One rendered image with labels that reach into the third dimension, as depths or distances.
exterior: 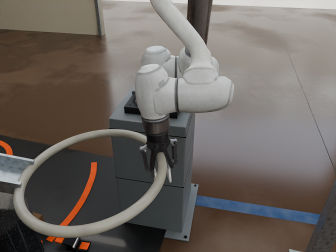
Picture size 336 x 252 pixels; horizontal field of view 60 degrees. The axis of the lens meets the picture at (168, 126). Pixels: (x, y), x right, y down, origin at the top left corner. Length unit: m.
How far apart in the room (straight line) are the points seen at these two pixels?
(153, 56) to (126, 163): 0.60
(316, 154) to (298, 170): 0.32
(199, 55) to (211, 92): 0.13
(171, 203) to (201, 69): 1.07
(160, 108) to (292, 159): 1.95
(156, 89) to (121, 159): 0.86
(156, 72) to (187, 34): 0.17
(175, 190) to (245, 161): 1.00
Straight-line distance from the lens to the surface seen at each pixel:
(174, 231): 1.95
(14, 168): 1.14
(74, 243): 1.93
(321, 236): 1.70
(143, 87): 0.84
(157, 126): 0.90
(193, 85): 0.83
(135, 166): 1.63
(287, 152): 2.75
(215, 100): 0.83
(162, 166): 0.94
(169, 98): 0.84
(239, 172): 2.41
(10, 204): 1.41
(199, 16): 1.27
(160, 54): 1.43
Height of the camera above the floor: 1.56
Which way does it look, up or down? 33 degrees down
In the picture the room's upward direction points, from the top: straight up
